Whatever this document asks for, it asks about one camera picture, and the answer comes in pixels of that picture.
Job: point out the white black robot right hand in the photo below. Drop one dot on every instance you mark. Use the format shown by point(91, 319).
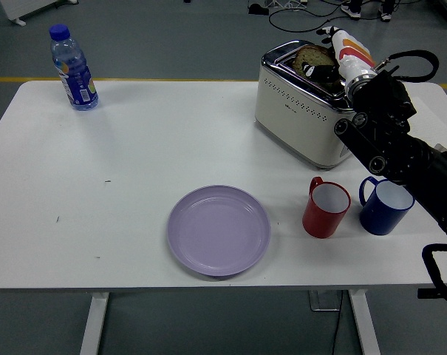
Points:
point(352, 59)

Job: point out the slice of bread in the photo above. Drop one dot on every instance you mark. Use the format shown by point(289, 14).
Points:
point(313, 55)

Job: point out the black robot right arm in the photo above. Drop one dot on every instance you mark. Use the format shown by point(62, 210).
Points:
point(404, 148)

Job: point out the purple plastic plate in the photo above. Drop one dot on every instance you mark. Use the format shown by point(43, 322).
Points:
point(218, 231)

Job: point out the grey metal foot plate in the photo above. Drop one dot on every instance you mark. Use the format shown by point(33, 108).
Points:
point(323, 301)

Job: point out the person's foot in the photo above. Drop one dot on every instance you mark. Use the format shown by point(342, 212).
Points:
point(350, 12)
point(385, 15)

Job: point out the cream and chrome toaster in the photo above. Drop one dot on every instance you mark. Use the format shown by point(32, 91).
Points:
point(300, 125)

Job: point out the white sheet of paper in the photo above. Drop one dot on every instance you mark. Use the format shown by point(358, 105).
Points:
point(437, 122)

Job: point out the blue mug white inside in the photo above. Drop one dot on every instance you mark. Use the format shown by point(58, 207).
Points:
point(378, 222)

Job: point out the red mug white inside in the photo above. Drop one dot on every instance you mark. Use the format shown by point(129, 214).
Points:
point(319, 222)

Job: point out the black table control panel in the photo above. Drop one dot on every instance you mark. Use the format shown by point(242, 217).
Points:
point(426, 293)

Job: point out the white table leg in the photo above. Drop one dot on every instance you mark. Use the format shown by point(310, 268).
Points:
point(363, 325)
point(94, 325)

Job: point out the clear water bottle blue cap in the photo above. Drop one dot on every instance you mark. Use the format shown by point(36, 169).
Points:
point(75, 74)

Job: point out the white floor heater panel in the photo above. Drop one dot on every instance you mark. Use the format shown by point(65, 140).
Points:
point(20, 7)

